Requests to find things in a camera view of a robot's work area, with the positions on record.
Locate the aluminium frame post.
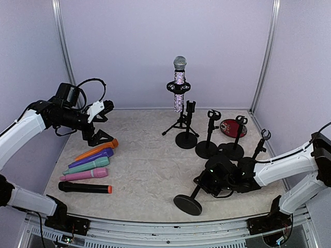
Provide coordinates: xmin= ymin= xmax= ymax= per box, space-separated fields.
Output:
xmin=51 ymin=0 xmax=77 ymax=86
xmin=249 ymin=0 xmax=281 ymax=115

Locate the black tripod microphone stand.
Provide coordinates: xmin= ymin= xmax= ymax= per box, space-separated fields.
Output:
xmin=162 ymin=79 xmax=191 ymax=136

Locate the mint green toy microphone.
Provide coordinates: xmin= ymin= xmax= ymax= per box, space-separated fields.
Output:
xmin=63 ymin=157 xmax=110 ymax=176

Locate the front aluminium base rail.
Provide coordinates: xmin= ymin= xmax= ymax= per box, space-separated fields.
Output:
xmin=18 ymin=205 xmax=320 ymax=248

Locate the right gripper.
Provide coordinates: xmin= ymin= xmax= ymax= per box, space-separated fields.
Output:
xmin=194 ymin=170 xmax=234 ymax=197

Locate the orange toy microphone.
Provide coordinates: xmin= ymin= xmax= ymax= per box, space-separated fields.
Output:
xmin=75 ymin=138 xmax=119 ymax=161

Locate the red patterned plate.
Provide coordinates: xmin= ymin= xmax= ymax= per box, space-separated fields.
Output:
xmin=220 ymin=119 xmax=239 ymax=138

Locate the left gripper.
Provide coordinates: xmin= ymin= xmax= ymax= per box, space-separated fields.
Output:
xmin=55 ymin=106 xmax=113 ymax=146

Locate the black wireless microphone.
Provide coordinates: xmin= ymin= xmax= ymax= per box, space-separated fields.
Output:
xmin=58 ymin=181 xmax=112 ymax=194

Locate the silver glitter microphone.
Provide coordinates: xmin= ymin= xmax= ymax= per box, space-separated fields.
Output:
xmin=173 ymin=56 xmax=187 ymax=113

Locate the short black microphone stand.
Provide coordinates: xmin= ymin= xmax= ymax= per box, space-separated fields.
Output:
xmin=218 ymin=115 xmax=248 ymax=161

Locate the pink toy microphone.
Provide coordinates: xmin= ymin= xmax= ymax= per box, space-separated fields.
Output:
xmin=59 ymin=167 xmax=109 ymax=181

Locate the left aluminium frame post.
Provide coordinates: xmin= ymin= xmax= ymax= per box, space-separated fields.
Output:
xmin=51 ymin=0 xmax=77 ymax=86

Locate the right aluminium frame post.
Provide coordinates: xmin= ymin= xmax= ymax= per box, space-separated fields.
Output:
xmin=249 ymin=0 xmax=281 ymax=115

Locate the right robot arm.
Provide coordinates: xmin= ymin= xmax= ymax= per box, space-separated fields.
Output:
xmin=194 ymin=132 xmax=330 ymax=235

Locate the purple toy microphone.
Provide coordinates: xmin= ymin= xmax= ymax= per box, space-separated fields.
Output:
xmin=68 ymin=148 xmax=114 ymax=168

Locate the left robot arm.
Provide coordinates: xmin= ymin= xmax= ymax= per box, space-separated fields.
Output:
xmin=1 ymin=83 xmax=118 ymax=236

